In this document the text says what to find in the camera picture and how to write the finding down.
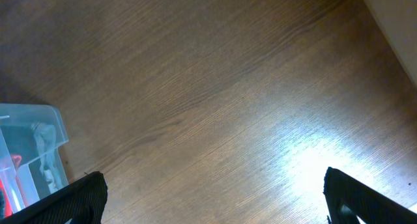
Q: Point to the black garment with red trim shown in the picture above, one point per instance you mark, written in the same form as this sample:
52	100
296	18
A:
17	151

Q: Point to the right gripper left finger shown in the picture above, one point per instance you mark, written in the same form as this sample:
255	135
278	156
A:
83	201

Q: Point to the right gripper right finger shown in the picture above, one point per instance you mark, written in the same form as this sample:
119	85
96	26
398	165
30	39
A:
350	201

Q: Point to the clear plastic storage container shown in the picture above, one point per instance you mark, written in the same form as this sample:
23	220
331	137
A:
31	167

